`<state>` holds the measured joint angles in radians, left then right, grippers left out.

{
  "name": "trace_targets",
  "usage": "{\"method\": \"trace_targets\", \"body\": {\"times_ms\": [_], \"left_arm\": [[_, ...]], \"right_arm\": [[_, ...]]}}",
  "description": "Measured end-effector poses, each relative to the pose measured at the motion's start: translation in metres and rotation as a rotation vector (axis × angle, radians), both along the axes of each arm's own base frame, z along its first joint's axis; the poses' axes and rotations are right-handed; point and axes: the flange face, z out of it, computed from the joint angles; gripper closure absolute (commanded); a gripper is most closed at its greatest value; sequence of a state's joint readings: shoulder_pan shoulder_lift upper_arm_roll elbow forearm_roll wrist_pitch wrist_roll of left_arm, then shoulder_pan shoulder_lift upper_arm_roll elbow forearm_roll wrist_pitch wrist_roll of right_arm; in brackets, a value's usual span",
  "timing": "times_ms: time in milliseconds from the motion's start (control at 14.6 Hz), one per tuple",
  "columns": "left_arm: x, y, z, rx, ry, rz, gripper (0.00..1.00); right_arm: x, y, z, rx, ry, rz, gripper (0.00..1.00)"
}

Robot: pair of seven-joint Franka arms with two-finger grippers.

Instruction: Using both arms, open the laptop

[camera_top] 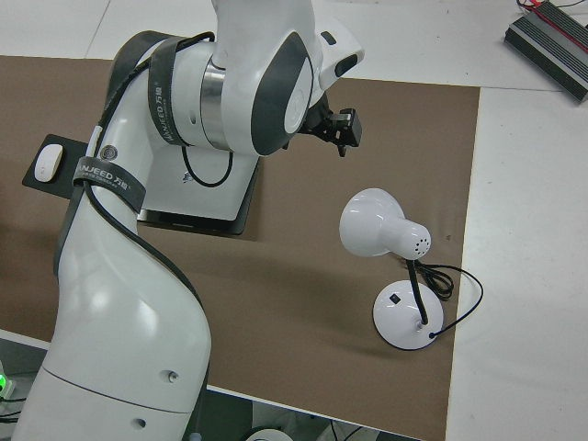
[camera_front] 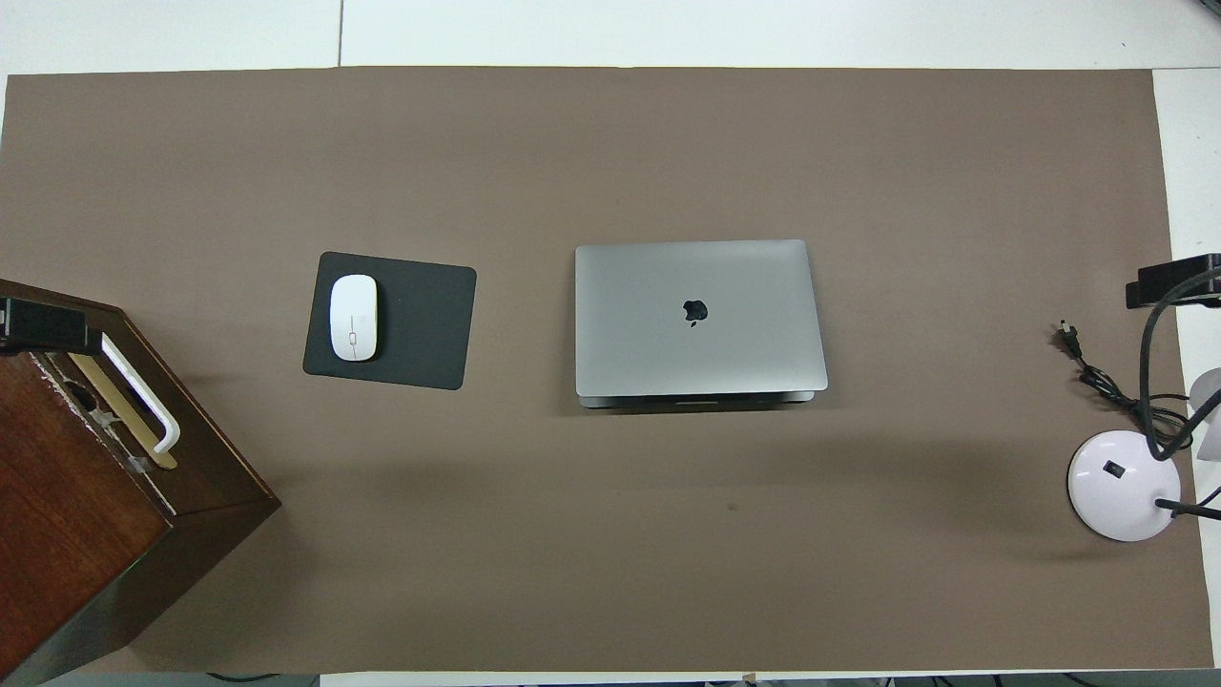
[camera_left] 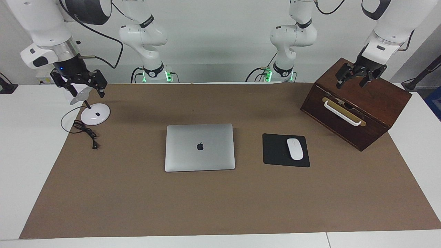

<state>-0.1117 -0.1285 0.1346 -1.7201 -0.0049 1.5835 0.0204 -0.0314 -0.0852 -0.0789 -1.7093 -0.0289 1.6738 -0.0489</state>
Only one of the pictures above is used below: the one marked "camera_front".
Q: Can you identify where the brass box handle plate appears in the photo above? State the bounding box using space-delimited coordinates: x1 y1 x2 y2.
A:
67 351 179 470

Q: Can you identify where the black mouse pad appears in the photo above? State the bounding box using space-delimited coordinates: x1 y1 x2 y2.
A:
302 251 478 391

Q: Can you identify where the white desk lamp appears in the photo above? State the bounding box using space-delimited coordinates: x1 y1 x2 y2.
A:
1066 367 1221 543

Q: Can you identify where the black lamp power cable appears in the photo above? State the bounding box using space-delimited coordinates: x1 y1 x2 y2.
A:
1059 323 1198 451

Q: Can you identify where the silver grey laptop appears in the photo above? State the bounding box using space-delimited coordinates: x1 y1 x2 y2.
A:
574 239 829 411

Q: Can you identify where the white computer mouse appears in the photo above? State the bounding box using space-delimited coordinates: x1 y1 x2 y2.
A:
329 274 380 363

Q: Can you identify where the brown table mat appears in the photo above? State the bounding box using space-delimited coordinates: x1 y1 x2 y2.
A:
0 65 1214 674

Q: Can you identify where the dark brown wooden box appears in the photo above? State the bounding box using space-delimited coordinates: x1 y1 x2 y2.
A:
0 279 282 686

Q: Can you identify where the white box handle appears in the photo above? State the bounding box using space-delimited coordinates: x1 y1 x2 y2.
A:
98 332 182 455

